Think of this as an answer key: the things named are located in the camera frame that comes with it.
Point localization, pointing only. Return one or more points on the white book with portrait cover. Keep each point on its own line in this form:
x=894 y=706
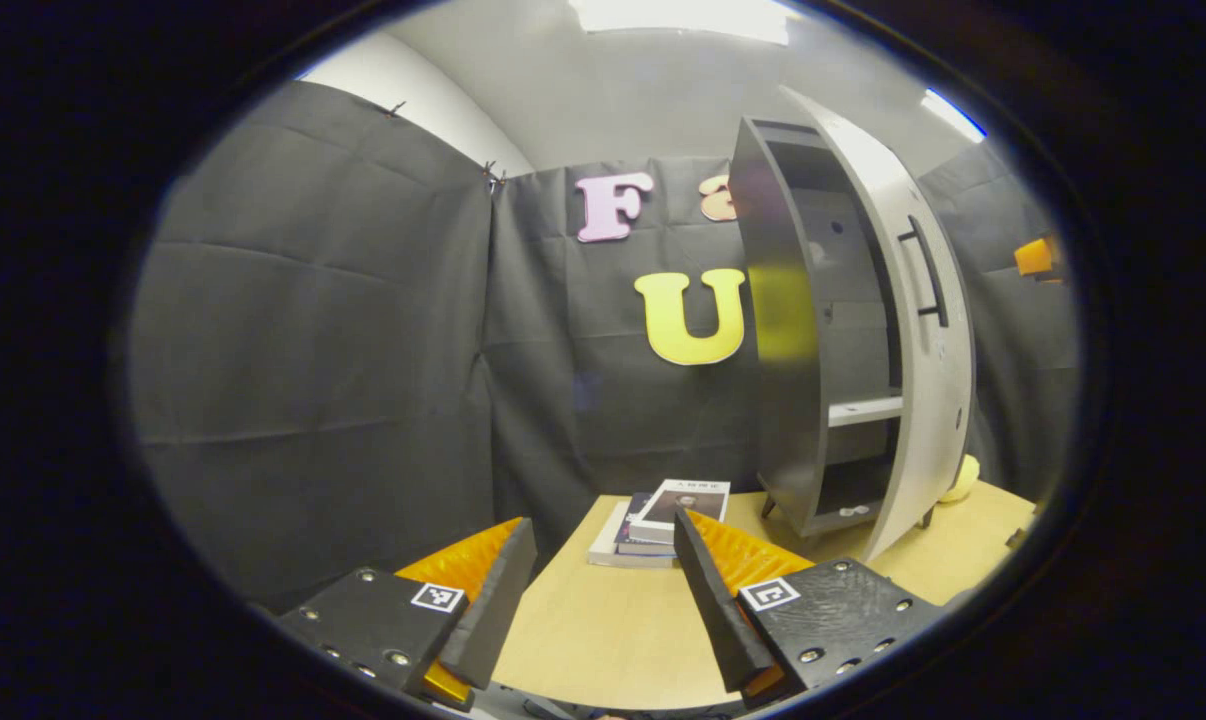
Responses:
x=688 y=500

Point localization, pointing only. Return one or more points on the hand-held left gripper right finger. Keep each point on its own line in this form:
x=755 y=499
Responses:
x=713 y=600

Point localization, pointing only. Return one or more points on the large ceiling light panel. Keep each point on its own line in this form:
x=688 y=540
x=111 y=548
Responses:
x=683 y=18

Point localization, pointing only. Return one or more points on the small ceiling light panel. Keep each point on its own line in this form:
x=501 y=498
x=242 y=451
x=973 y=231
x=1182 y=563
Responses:
x=953 y=115

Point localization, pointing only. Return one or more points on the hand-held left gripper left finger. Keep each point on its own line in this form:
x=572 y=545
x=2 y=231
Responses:
x=493 y=610

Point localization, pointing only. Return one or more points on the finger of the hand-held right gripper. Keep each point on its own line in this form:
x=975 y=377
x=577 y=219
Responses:
x=1036 y=258

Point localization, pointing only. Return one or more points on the dark grey cabinet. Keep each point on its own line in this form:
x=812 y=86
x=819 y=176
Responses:
x=778 y=400

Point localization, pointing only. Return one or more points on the yellow foam bun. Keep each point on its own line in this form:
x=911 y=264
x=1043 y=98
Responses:
x=963 y=480

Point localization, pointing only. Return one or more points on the dark blue book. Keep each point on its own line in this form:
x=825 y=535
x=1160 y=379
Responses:
x=631 y=525

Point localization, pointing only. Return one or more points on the black cloth clip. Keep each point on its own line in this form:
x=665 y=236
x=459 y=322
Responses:
x=491 y=175
x=395 y=108

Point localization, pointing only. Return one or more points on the grey cabinet door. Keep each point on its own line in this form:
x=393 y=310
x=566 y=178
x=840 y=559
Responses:
x=938 y=400

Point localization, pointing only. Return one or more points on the black backdrop cloth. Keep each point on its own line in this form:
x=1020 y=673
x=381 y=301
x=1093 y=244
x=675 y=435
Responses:
x=313 y=350

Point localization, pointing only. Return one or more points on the thick white book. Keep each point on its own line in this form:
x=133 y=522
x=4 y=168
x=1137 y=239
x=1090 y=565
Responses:
x=608 y=545

